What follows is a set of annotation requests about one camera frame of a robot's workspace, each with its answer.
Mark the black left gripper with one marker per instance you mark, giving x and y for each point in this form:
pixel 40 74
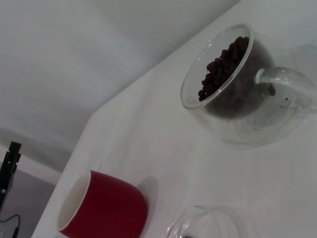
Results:
pixel 3 191

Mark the double-wall glass cup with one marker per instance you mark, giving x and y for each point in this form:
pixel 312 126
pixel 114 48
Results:
pixel 272 124

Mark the red ceramic mug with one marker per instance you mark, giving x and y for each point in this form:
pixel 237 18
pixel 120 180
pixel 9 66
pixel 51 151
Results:
pixel 111 205

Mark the clear glass dish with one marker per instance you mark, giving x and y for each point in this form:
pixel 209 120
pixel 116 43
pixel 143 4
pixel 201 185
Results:
pixel 210 218

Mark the coffee bean heap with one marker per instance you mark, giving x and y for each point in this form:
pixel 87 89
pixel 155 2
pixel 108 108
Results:
pixel 223 64

